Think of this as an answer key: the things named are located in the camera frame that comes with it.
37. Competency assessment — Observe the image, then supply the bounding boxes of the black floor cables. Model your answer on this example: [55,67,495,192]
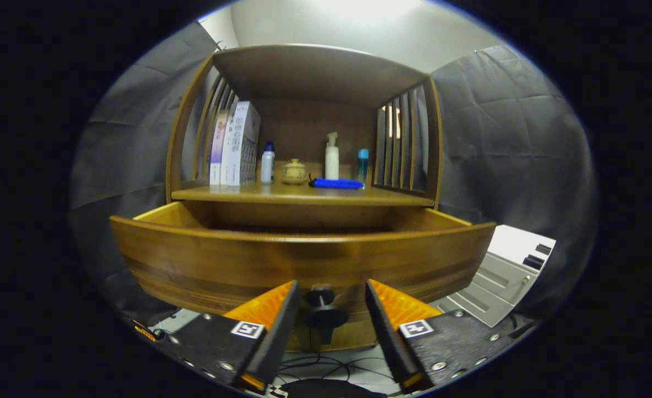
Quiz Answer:
[274,354,398,396]

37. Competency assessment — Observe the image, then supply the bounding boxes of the white drawer unit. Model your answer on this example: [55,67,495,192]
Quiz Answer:
[437,224,557,328]

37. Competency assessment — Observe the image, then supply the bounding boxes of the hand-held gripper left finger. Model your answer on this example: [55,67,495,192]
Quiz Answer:
[163,280,300,394]

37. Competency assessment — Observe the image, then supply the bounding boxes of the wooden cabinet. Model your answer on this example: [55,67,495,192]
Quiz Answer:
[165,44,443,353]

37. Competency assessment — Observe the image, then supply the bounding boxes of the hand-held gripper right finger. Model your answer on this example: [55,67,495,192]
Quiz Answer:
[365,279,517,394]

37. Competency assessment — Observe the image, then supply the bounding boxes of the large white book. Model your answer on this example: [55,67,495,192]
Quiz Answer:
[221,101,261,186]

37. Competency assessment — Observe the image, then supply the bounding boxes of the blue folded cloth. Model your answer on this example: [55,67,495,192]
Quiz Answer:
[308,176,365,190]

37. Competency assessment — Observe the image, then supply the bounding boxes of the wooden countertop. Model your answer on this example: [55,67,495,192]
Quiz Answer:
[171,180,434,208]

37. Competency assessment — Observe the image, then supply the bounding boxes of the white bottle blue cap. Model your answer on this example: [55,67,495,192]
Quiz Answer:
[261,142,275,185]

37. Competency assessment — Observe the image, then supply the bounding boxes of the yellow lidded teacup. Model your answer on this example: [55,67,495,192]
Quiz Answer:
[281,159,308,185]

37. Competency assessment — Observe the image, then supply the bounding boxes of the white pump bottle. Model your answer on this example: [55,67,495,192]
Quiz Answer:
[325,132,340,180]

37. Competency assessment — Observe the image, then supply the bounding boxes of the warm glowing light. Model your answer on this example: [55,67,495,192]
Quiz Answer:
[384,106,402,139]

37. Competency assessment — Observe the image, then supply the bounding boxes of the purple spine book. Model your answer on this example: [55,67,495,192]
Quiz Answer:
[209,109,230,186]

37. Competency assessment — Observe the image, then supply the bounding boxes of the wooden drawer with black knob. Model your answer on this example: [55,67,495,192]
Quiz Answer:
[109,200,497,354]

